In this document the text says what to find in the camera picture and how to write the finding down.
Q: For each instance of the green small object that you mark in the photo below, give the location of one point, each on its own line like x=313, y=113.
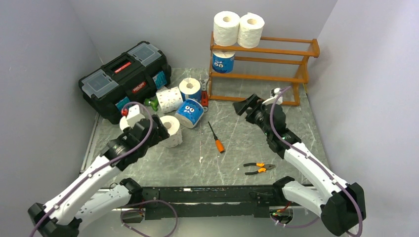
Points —
x=153, y=103

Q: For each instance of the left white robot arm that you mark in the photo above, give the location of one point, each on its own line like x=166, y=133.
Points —
x=75, y=208

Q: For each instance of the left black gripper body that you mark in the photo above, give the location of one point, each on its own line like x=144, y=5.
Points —
x=160, y=134

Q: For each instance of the white paper towel roll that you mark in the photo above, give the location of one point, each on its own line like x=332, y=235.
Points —
x=225, y=28
x=123, y=124
x=250, y=30

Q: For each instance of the red adjustable wrench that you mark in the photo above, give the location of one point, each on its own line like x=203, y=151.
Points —
x=204, y=94

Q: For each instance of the white dotted wrapped roll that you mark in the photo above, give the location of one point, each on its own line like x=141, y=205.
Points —
x=169, y=99

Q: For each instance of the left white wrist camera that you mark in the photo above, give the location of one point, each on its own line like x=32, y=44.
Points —
x=133, y=115

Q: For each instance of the orange black pliers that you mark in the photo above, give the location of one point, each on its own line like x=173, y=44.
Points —
x=262, y=167

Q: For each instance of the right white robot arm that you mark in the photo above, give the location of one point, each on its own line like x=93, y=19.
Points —
x=339, y=204

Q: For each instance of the white roll with red print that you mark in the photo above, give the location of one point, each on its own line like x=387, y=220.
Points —
x=172, y=125

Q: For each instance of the orange wooden shelf rack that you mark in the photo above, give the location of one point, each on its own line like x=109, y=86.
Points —
x=277, y=60

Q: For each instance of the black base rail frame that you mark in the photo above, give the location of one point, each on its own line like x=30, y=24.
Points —
x=155, y=203

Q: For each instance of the blue monster-face wrapped roll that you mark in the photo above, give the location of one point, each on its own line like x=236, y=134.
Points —
x=189, y=113

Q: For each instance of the blue paper roll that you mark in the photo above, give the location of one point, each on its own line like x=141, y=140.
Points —
x=223, y=61

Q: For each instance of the black plastic toolbox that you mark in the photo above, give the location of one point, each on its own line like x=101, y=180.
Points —
x=135, y=75

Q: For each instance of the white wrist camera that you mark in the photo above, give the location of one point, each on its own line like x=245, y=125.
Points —
x=275, y=97
x=133, y=115

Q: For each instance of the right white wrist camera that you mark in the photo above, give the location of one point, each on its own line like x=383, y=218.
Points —
x=275, y=97

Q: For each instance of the blue wrapped roll upright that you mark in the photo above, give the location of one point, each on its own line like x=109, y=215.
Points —
x=190, y=88

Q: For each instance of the black orange screwdriver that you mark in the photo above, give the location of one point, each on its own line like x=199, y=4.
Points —
x=218, y=143

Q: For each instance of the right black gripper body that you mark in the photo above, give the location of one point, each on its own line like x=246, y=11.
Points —
x=256, y=116

